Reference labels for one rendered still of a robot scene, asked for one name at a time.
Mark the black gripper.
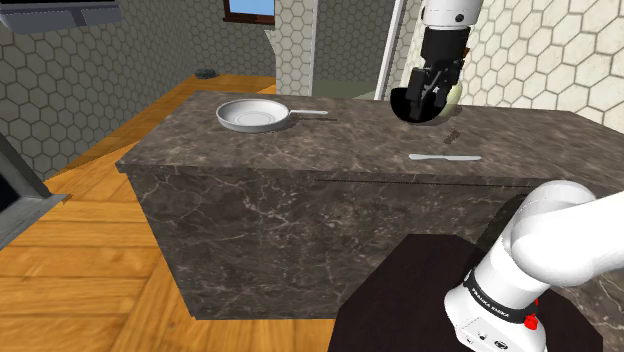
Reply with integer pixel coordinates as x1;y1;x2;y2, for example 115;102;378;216
406;25;473;123

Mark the pale green round fruit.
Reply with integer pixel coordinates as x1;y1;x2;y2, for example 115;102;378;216
440;79;464;121

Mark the black bowl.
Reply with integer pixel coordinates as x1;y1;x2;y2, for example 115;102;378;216
389;86;448;126

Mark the grey table knife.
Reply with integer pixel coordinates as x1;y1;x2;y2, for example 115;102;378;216
407;152;483;163

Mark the grey frying pan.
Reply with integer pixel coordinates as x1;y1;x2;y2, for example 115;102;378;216
215;98;330;135

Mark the wooden framed window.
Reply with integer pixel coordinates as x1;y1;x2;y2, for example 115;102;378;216
222;0;277;26

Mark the dark robot stand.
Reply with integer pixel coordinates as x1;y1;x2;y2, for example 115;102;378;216
327;233;606;352

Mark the dark marble kitchen island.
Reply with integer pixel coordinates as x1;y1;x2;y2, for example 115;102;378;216
114;89;624;352

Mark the grey kitchen appliance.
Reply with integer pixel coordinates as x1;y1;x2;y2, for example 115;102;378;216
0;133;70;251

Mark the white door frame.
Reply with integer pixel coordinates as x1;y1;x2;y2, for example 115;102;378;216
373;0;409;102

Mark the grey wall cabinet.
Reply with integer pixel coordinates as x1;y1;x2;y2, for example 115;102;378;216
0;0;123;36

